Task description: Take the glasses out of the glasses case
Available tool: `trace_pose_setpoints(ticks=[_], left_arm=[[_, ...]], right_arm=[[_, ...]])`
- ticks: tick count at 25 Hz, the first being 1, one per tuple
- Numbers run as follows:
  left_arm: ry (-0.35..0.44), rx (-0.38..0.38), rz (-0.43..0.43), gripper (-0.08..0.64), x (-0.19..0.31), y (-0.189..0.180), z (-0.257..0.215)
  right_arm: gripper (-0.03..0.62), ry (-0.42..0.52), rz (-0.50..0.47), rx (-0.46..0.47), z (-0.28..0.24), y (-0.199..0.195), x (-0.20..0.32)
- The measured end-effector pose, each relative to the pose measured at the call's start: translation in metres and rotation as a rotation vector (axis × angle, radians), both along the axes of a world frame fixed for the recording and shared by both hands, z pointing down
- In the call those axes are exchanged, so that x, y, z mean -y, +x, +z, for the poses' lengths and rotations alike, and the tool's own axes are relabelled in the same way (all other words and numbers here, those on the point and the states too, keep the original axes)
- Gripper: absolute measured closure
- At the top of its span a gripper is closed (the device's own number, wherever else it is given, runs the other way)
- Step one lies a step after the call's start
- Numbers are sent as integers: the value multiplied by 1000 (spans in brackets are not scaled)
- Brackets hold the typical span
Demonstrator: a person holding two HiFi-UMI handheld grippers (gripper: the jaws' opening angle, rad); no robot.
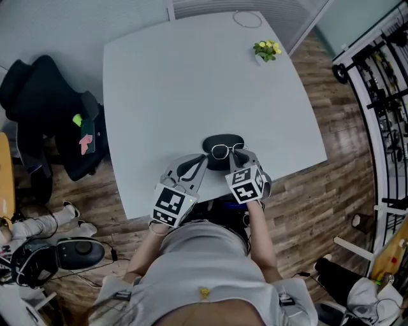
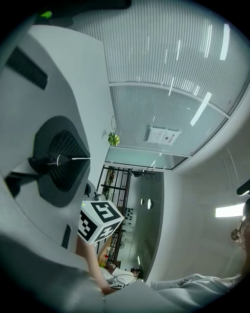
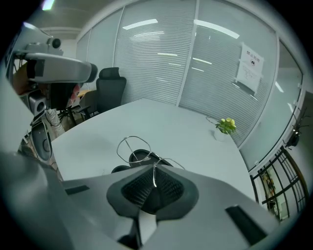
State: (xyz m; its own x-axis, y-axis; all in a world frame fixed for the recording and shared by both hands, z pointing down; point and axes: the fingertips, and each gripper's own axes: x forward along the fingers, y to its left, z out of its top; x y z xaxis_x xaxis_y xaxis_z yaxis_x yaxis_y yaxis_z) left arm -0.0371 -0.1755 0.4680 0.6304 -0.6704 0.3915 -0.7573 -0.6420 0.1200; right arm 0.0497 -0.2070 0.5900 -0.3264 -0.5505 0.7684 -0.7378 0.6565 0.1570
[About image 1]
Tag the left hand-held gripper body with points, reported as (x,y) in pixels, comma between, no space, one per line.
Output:
(172,203)

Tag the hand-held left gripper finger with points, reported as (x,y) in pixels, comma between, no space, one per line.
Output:
(199,178)
(170,168)

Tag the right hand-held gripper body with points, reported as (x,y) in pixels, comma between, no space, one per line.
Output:
(247,186)

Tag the wire-frame eyeglasses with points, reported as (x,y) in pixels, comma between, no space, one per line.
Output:
(219,152)

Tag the black glasses case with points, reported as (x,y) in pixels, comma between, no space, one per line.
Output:
(223,139)

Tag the person's left forearm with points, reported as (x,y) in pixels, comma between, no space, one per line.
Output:
(146,254)

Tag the person's right forearm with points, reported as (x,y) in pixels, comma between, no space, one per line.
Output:
(263,242)

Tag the person's black trousers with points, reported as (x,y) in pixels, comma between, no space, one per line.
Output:
(213,213)

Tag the person's grey shirt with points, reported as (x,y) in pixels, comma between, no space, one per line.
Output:
(207,270)

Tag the pink crumpled item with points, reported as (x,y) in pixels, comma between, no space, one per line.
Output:
(86,144)

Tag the dark green flat box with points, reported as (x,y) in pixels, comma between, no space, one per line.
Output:
(90,127)

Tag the black and grey device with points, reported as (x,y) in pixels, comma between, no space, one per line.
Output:
(81,253)

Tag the small potted yellow-flowered plant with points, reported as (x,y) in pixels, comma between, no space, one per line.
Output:
(267,51)

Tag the small black white object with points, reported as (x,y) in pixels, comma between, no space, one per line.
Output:
(357,221)

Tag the black office chair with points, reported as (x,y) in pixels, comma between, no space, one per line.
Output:
(44,95)

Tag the grey swivel chair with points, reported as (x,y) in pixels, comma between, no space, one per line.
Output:
(330,313)

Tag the light wooden desk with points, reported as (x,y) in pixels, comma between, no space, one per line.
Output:
(393,251)

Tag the yellow wooden table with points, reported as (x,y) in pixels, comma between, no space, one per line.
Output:
(6,178)

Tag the frosted glass door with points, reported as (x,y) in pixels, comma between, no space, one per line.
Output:
(354,22)

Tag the white desk frame bar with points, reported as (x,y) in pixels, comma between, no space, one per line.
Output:
(354,248)

